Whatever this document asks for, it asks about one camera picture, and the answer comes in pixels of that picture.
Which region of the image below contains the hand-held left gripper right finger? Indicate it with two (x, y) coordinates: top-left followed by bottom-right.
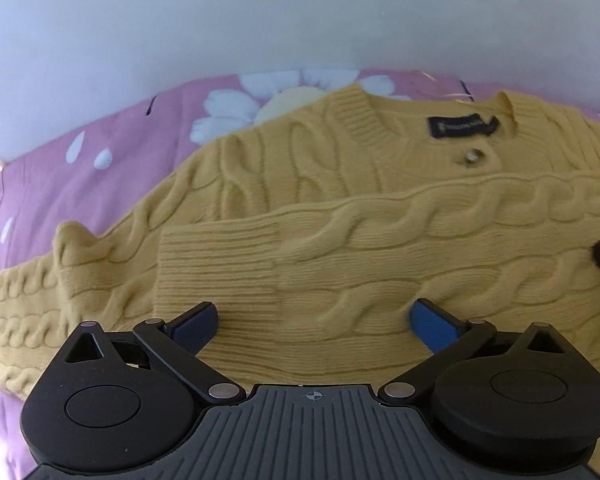
(378, 298), (569, 405)

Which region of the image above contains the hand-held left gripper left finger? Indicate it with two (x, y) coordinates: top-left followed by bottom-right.
(62, 301), (244, 407)

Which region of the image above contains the yellow cable-knit sweater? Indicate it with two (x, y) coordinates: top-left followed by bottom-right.
(0, 85), (600, 403)

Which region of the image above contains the pink floral bed sheet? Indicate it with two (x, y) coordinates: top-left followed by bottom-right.
(0, 66), (600, 480)

